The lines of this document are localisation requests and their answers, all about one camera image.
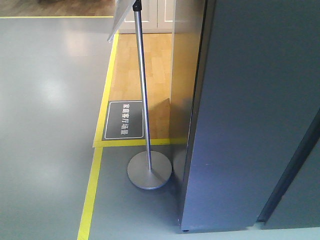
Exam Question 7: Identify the fridge door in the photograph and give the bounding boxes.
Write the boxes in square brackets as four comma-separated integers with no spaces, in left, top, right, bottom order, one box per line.
[181,0,320,231]

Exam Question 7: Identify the silver sign stand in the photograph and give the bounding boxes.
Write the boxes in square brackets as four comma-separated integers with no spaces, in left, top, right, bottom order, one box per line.
[108,0,172,190]

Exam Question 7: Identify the white panel door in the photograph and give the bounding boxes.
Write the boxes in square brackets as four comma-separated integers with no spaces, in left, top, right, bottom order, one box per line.
[117,0,207,35]

